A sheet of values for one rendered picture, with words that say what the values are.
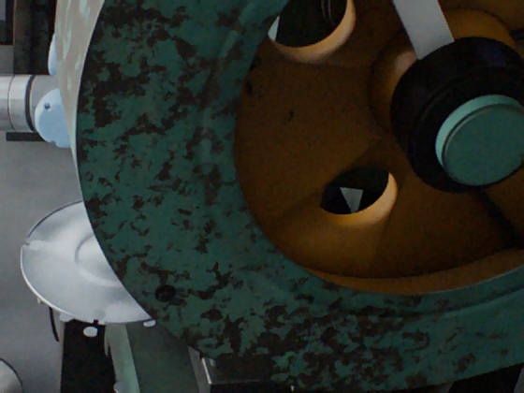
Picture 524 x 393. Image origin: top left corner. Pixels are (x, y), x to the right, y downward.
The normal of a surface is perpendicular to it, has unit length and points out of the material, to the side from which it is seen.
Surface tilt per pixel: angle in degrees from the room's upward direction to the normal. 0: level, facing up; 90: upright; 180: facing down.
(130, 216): 90
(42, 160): 0
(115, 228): 90
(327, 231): 90
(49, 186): 0
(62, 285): 5
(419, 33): 90
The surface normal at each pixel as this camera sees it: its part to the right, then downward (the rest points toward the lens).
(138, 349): 0.14, -0.79
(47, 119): -0.11, 0.59
